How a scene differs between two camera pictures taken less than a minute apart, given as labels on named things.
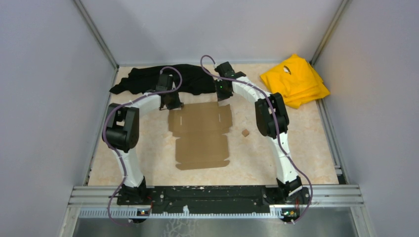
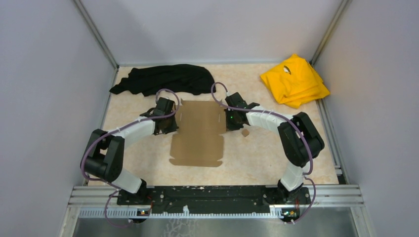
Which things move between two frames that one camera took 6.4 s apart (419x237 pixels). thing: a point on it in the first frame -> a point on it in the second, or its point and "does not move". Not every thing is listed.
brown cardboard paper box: [202, 128] does not move
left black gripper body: [174, 101] -> [171, 125]
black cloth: [188, 80] does not move
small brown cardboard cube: [245, 133] does not move
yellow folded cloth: [297, 81] does not move
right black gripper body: [221, 93] -> [231, 123]
